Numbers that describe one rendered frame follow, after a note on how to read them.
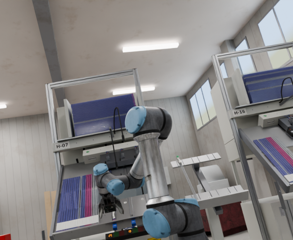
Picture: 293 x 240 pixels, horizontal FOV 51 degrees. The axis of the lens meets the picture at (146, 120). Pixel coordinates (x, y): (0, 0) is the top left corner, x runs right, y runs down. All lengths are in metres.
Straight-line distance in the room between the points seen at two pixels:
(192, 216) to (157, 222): 0.17
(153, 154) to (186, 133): 8.77
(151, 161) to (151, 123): 0.16
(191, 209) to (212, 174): 6.78
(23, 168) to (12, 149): 0.64
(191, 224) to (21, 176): 8.32
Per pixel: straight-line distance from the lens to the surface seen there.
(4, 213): 9.44
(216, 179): 8.06
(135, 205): 1.98
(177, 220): 1.25
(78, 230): 1.92
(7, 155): 9.60
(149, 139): 1.26
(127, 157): 2.29
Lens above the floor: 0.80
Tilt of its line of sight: 15 degrees up
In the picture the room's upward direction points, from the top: 12 degrees counter-clockwise
